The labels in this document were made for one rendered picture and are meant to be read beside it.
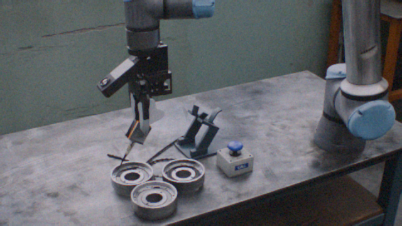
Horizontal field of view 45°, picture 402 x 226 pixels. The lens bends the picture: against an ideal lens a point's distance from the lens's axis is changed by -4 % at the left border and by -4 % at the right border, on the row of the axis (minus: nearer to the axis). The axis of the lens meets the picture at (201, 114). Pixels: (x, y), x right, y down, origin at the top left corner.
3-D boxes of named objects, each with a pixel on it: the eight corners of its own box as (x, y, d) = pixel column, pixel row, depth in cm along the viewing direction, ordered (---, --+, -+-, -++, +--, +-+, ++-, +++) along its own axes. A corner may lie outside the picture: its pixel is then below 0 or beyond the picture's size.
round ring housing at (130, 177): (149, 200, 117) (147, 186, 115) (107, 196, 118) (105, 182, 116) (157, 176, 126) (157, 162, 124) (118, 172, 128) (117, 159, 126)
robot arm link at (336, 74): (355, 100, 143) (361, 56, 137) (373, 121, 131) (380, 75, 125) (316, 102, 142) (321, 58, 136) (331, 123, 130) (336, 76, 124)
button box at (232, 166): (229, 178, 125) (230, 162, 123) (216, 164, 131) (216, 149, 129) (256, 170, 128) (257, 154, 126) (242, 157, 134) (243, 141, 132)
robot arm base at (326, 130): (342, 123, 150) (346, 95, 146) (376, 146, 138) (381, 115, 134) (303, 135, 145) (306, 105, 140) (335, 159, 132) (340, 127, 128)
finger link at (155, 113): (168, 134, 117) (165, 96, 114) (145, 139, 115) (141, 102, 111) (163, 129, 120) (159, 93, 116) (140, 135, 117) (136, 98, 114)
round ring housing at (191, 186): (206, 172, 127) (206, 159, 126) (202, 197, 118) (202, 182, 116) (166, 171, 128) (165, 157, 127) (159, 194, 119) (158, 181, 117)
